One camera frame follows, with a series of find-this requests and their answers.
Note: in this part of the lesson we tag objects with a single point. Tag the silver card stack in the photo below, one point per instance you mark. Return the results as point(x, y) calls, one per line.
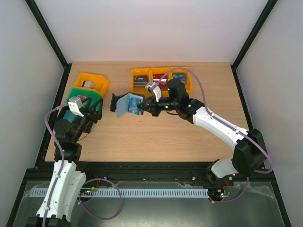
point(87, 84)

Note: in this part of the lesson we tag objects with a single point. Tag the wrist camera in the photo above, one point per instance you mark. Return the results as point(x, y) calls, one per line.
point(153, 88)
point(75, 104)

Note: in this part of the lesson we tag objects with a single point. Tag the yellow bin with blue cards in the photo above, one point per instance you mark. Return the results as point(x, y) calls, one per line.
point(188, 84)

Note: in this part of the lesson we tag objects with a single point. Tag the blue card stack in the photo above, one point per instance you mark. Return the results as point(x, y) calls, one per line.
point(181, 76)

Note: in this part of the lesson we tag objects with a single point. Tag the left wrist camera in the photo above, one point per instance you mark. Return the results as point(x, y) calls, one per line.
point(75, 104)

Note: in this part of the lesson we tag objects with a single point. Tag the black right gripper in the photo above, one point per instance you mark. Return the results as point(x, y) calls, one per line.
point(153, 107)

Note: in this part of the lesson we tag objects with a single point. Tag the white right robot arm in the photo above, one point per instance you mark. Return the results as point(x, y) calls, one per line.
point(249, 150)

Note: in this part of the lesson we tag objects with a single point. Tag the black right rear frame post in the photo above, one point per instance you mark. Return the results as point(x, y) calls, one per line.
point(254, 32)

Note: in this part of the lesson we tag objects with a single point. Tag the yellow bin with black cards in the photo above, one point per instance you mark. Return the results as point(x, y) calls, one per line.
point(140, 90)

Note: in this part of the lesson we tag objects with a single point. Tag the black frame post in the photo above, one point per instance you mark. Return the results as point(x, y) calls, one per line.
point(47, 32)
point(254, 32)

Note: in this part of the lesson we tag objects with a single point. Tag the black card stack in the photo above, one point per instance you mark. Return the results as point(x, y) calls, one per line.
point(140, 80)

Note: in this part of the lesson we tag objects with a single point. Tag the teal card stack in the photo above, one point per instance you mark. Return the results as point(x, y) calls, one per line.
point(69, 116)

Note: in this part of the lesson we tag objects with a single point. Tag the yellow bin with red cards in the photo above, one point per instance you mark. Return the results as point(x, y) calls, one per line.
point(161, 70)

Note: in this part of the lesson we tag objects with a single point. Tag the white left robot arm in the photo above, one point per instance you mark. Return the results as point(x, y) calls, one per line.
point(66, 181)

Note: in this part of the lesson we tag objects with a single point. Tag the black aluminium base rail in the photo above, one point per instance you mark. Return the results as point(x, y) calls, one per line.
point(193, 173)

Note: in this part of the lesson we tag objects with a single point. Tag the yellow bin left side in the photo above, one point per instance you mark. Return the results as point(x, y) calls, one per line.
point(100, 82)

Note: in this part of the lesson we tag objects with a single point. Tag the green bin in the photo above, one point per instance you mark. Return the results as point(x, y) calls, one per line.
point(88, 93)

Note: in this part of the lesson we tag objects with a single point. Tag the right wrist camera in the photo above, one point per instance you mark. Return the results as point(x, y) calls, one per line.
point(153, 88)

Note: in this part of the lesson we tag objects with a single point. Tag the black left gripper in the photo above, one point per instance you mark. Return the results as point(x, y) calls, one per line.
point(95, 115)

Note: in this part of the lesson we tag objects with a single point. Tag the black card holder wallet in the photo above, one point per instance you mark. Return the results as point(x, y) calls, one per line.
point(119, 104)

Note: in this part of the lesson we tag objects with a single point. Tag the white slotted cable duct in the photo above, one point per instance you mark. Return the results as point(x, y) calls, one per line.
point(148, 193)

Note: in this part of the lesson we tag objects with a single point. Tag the black left rear frame post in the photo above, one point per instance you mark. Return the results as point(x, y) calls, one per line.
point(47, 32)

